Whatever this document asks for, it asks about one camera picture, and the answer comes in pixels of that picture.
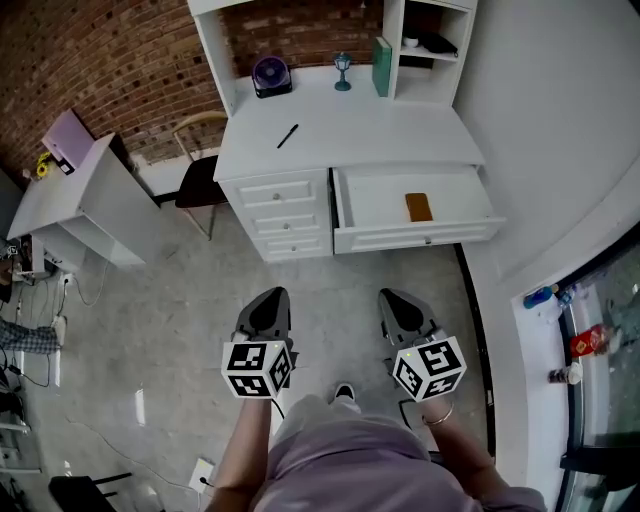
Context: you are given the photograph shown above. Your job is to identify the white hutch shelf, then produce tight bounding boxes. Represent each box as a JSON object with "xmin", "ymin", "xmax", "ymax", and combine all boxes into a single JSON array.
[{"xmin": 187, "ymin": 0, "xmax": 479, "ymax": 119}]

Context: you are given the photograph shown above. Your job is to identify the brown leather case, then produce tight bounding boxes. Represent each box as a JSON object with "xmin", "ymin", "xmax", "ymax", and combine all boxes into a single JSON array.
[{"xmin": 404, "ymin": 192, "xmax": 434, "ymax": 223}]

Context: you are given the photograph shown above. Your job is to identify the person's right forearm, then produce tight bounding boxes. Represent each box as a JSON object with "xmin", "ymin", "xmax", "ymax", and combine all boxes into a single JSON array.
[{"xmin": 422, "ymin": 399, "xmax": 501, "ymax": 501}]

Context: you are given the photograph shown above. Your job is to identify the white desk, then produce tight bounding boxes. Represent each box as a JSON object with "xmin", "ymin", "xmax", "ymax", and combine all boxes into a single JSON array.
[{"xmin": 213, "ymin": 64, "xmax": 487, "ymax": 264}]

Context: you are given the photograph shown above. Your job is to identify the gold bracelet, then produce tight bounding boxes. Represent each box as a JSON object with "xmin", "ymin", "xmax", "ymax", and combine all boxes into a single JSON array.
[{"xmin": 421, "ymin": 401, "xmax": 456, "ymax": 427}]

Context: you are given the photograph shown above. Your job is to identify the red packet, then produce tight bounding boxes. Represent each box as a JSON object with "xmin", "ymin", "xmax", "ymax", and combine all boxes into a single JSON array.
[{"xmin": 569, "ymin": 323, "xmax": 614, "ymax": 359}]

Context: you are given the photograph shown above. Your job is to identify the person's light trousers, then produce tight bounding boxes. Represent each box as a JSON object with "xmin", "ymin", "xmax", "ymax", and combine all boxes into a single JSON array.
[{"xmin": 271, "ymin": 393, "xmax": 362, "ymax": 451}]

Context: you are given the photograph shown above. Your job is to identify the purple box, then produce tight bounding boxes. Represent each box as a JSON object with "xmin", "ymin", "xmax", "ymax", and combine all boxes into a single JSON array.
[{"xmin": 40, "ymin": 108, "xmax": 96, "ymax": 172}]

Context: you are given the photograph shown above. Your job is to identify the black pouch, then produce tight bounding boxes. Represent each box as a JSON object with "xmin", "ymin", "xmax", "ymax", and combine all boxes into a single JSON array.
[{"xmin": 422, "ymin": 32, "xmax": 460, "ymax": 57}]

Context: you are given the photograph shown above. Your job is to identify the person's left forearm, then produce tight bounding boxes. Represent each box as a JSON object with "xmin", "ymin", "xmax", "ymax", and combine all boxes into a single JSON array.
[{"xmin": 203, "ymin": 397, "xmax": 275, "ymax": 512}]

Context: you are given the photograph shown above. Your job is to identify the wooden chair dark seat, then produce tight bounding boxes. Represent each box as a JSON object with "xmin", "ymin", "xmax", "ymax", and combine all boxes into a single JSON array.
[{"xmin": 172, "ymin": 110, "xmax": 231, "ymax": 241}]

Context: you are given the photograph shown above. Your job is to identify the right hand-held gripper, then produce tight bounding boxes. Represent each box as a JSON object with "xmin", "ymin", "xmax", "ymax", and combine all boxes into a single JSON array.
[{"xmin": 378, "ymin": 288, "xmax": 468, "ymax": 403}]

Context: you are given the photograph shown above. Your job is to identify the small jar white lid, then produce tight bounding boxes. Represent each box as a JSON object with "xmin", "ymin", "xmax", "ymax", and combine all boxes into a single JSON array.
[{"xmin": 547, "ymin": 361, "xmax": 585, "ymax": 386}]

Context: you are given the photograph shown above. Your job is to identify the large white drawer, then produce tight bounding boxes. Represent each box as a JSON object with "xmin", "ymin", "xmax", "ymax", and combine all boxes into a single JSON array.
[{"xmin": 329, "ymin": 163, "xmax": 508, "ymax": 255}]

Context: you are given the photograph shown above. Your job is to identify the white side table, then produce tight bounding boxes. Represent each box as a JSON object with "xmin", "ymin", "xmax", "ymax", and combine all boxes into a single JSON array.
[{"xmin": 7, "ymin": 132, "xmax": 162, "ymax": 272}]

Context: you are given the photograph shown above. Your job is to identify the small white cabinet drawer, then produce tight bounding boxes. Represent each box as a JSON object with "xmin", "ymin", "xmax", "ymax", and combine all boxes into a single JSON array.
[
  {"xmin": 248, "ymin": 210, "xmax": 327, "ymax": 237},
  {"xmin": 233, "ymin": 171, "xmax": 322, "ymax": 210},
  {"xmin": 260, "ymin": 233, "xmax": 330, "ymax": 258}
]

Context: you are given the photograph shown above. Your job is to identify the white floor socket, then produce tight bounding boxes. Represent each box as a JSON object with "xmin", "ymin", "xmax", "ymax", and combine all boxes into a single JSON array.
[{"xmin": 187, "ymin": 457, "xmax": 217, "ymax": 495}]

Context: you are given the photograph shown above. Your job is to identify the green book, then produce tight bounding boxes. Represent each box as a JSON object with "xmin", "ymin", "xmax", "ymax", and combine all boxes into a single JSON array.
[{"xmin": 370, "ymin": 35, "xmax": 394, "ymax": 99}]

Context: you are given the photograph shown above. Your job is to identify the purple desk fan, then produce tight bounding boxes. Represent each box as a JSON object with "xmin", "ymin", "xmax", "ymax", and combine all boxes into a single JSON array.
[{"xmin": 251, "ymin": 55, "xmax": 294, "ymax": 100}]

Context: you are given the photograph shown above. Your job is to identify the white cable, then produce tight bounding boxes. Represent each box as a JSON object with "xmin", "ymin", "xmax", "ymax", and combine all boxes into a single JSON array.
[{"xmin": 73, "ymin": 258, "xmax": 110, "ymax": 308}]

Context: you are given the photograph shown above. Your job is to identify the blue bottle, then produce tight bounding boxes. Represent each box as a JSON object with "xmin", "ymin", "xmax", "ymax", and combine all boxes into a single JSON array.
[{"xmin": 522, "ymin": 283, "xmax": 560, "ymax": 310}]

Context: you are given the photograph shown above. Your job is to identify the person's purple shirt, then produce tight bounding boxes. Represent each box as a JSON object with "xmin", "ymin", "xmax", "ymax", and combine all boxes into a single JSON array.
[{"xmin": 249, "ymin": 413, "xmax": 549, "ymax": 512}]

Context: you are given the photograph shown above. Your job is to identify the blue lantern lamp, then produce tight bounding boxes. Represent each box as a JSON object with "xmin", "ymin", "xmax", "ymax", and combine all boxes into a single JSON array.
[{"xmin": 333, "ymin": 51, "xmax": 353, "ymax": 93}]

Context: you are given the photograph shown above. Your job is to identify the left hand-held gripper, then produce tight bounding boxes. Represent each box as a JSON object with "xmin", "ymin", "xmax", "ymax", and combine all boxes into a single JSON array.
[{"xmin": 221, "ymin": 287, "xmax": 301, "ymax": 400}]

